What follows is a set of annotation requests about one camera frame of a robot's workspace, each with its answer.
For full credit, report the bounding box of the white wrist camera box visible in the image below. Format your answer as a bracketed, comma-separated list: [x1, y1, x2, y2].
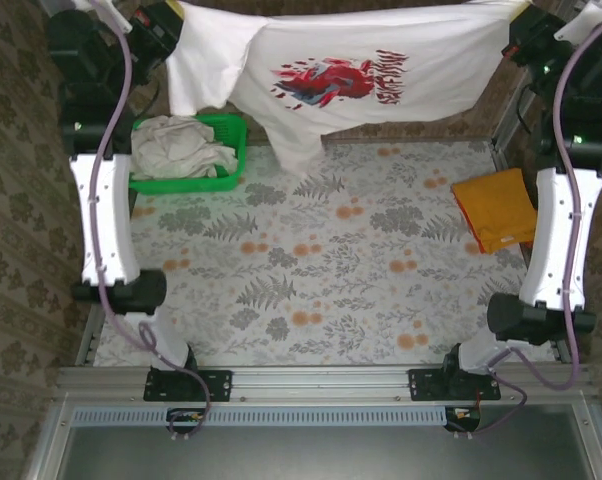
[552, 0, 602, 42]
[74, 0, 134, 35]

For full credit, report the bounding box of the folded orange t-shirt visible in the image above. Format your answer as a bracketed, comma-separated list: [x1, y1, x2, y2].
[450, 168, 540, 256]

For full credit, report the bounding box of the grey slotted cable duct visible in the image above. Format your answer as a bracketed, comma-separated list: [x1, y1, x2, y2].
[73, 405, 450, 428]

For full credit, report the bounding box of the floral patterned table cover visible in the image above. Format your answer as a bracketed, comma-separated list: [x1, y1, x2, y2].
[93, 141, 557, 367]

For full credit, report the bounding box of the white t-shirt with red print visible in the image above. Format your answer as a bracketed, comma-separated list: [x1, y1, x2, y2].
[165, 0, 532, 179]

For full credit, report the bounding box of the grey metal panel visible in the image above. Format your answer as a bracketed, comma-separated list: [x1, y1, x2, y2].
[24, 399, 602, 480]

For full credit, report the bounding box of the green plastic slotted basket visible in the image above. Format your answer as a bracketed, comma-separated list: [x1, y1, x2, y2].
[128, 113, 249, 197]

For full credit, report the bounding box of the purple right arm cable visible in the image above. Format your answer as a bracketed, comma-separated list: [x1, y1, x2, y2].
[450, 9, 602, 439]

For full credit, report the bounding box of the aluminium mounting rail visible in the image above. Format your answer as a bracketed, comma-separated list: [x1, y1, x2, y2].
[55, 363, 595, 407]

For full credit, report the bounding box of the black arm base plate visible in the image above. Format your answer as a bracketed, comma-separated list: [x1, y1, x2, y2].
[408, 368, 503, 403]
[143, 367, 233, 403]

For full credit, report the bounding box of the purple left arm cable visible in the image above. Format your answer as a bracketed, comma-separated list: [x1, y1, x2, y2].
[87, 0, 215, 442]

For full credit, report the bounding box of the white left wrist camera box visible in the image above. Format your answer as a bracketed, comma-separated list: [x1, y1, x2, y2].
[74, 0, 134, 35]

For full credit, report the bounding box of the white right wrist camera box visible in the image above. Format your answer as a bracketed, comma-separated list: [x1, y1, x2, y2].
[552, 0, 602, 42]

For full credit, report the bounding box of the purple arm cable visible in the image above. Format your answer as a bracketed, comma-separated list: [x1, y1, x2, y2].
[87, 0, 215, 442]
[450, 9, 602, 439]

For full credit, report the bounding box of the crumpled white t-shirts pile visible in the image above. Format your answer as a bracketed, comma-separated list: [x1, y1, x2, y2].
[130, 114, 240, 182]

